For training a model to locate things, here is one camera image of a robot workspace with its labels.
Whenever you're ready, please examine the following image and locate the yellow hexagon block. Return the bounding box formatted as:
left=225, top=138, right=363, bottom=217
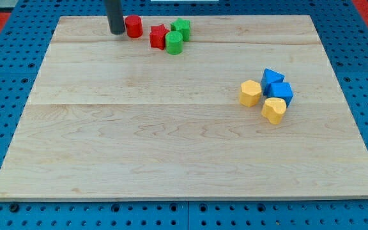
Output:
left=239, top=80, right=262, bottom=107

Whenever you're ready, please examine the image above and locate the light wooden board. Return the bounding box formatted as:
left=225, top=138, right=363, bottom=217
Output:
left=0, top=15, right=368, bottom=202

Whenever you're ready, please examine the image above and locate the green cylinder block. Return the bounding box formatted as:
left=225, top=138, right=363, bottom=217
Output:
left=165, top=31, right=183, bottom=55

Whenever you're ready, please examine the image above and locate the red star block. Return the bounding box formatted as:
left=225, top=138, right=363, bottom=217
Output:
left=149, top=24, right=169, bottom=50

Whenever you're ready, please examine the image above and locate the green star block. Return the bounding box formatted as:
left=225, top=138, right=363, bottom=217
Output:
left=171, top=18, right=191, bottom=42

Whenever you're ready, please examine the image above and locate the yellow heart block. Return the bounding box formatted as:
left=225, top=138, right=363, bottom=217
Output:
left=261, top=97, right=287, bottom=125

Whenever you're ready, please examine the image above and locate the blue triangle block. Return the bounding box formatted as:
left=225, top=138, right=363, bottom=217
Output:
left=261, top=68, right=285, bottom=96

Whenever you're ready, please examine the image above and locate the blue cube block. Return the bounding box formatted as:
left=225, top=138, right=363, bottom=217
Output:
left=267, top=82, right=294, bottom=107

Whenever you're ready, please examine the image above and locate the red cylinder block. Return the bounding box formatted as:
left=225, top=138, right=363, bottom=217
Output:
left=125, top=15, right=143, bottom=38

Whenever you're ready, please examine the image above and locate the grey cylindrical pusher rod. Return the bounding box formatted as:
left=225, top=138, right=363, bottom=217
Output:
left=103, top=0, right=125, bottom=35

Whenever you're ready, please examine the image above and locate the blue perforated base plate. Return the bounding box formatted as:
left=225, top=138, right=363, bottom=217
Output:
left=0, top=1, right=368, bottom=229

